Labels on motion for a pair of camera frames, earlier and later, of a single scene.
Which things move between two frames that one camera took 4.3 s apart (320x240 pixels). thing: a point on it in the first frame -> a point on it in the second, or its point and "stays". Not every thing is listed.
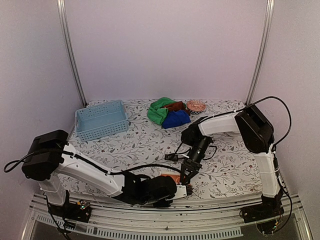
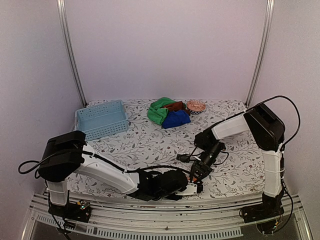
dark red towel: [176, 106] stays
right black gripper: [184, 181] -> [204, 170]
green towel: [156, 112] stays
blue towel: [174, 118] stays
